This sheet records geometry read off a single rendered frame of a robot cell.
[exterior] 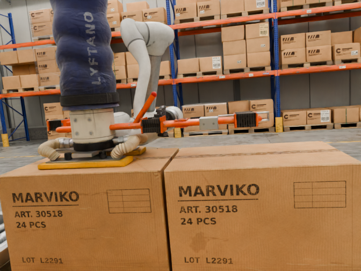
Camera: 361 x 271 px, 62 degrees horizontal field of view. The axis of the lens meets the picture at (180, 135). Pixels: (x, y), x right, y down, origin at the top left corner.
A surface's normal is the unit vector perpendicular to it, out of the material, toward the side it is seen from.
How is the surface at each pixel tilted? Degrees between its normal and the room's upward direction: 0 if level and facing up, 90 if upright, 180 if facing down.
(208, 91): 90
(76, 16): 81
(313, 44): 93
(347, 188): 90
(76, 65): 76
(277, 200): 90
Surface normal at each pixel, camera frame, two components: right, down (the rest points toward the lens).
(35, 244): -0.15, 0.15
